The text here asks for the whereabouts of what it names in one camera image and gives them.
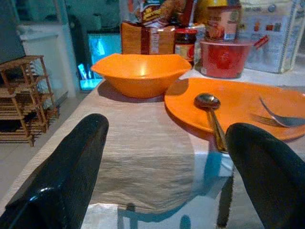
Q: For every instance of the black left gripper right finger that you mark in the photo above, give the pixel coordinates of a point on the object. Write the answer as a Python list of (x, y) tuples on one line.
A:
[(269, 179)]

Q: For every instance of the clear plastic printed bag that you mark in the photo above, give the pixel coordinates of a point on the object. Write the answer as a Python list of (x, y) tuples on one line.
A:
[(274, 47)]

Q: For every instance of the orange square bowl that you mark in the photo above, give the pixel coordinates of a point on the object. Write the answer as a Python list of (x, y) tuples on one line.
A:
[(143, 78)]

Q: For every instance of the red plastic tub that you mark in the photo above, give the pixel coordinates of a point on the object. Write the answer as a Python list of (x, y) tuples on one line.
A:
[(224, 62)]

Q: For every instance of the wooden slatted rack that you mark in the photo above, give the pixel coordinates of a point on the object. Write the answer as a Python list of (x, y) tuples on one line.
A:
[(23, 105)]

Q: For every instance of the glass jar with red lid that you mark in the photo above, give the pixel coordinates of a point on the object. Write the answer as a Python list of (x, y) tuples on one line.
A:
[(184, 41)]

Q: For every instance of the colourful snack bag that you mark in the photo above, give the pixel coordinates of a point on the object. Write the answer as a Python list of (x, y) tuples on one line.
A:
[(152, 12)]

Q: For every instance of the gold metal spoon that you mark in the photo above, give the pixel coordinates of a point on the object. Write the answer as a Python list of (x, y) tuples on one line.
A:
[(206, 101)]

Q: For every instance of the orange cardboard box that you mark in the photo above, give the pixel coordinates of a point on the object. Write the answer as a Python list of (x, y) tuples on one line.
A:
[(131, 40)]

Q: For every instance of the printed food can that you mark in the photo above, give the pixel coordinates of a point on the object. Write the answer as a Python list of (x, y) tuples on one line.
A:
[(221, 23)]

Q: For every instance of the red food packet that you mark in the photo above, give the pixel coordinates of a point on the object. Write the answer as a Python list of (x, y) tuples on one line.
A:
[(188, 9)]

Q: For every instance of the white counter unit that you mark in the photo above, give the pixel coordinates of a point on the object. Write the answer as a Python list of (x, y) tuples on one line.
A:
[(43, 52)]

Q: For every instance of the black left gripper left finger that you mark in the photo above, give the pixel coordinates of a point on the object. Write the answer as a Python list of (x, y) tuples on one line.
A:
[(59, 179)]

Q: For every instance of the silver metal fork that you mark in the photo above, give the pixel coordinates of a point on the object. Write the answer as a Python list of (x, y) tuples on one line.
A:
[(286, 121)]

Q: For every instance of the orange plate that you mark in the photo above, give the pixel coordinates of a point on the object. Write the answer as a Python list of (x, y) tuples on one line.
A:
[(238, 100)]

